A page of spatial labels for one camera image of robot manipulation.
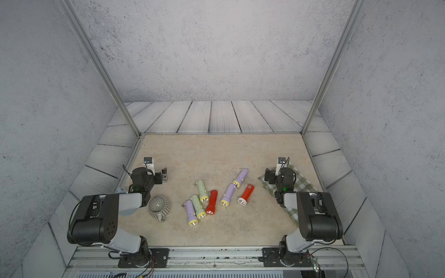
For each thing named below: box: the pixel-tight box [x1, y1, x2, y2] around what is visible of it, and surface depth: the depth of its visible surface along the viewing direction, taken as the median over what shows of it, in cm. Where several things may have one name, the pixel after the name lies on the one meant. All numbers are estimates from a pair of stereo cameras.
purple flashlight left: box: [184, 199, 199, 228], surface depth 85 cm
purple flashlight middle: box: [220, 183, 235, 207], surface depth 91 cm
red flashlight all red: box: [205, 189, 218, 215], surface depth 90 cm
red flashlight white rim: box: [237, 183, 255, 207], surface depth 93 cm
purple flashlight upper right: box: [232, 167, 249, 190], surface depth 97 cm
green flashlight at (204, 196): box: [195, 179, 209, 203], surface depth 91 cm
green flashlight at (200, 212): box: [190, 194, 207, 220], surface depth 86 cm
